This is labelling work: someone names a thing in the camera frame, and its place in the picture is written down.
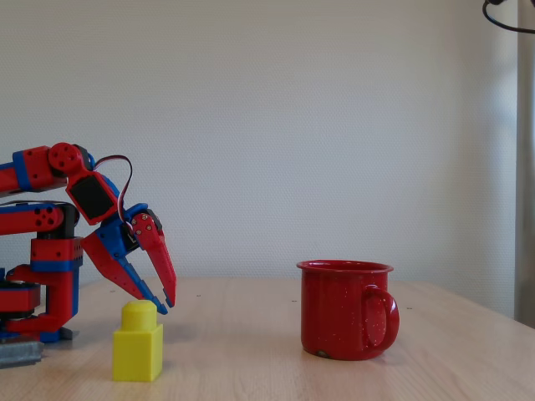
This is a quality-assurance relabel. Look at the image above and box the grey metal table clamp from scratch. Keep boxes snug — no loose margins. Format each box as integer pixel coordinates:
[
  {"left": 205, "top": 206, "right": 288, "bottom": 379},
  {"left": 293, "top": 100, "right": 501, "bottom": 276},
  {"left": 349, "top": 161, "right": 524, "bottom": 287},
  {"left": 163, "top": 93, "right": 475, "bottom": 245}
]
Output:
[{"left": 0, "top": 327, "right": 80, "bottom": 371}]

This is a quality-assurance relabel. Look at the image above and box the red enamel mug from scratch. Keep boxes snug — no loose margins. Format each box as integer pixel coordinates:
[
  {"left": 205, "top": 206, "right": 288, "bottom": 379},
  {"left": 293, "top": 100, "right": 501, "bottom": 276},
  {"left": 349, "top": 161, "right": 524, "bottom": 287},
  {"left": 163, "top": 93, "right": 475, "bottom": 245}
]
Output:
[{"left": 296, "top": 259, "right": 401, "bottom": 362}]

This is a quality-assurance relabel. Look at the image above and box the yellow toy brick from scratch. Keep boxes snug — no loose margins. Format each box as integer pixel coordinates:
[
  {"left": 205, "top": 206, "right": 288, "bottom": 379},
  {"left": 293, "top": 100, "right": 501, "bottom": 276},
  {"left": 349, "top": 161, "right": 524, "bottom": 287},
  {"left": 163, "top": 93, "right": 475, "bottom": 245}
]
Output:
[{"left": 112, "top": 299, "right": 165, "bottom": 383}]

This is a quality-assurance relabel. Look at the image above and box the black cable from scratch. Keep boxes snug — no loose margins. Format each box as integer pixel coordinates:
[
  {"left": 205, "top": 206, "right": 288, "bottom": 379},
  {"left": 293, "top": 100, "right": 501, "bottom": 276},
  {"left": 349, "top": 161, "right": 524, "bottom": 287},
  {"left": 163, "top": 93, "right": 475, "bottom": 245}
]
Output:
[{"left": 482, "top": 0, "right": 535, "bottom": 34}]

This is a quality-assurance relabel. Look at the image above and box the red white black servo wire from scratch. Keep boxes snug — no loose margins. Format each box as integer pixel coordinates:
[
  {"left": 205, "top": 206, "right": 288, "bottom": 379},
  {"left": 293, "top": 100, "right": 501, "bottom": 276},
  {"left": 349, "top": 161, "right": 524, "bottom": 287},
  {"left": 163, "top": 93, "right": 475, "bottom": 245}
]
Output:
[{"left": 92, "top": 155, "right": 135, "bottom": 235}]

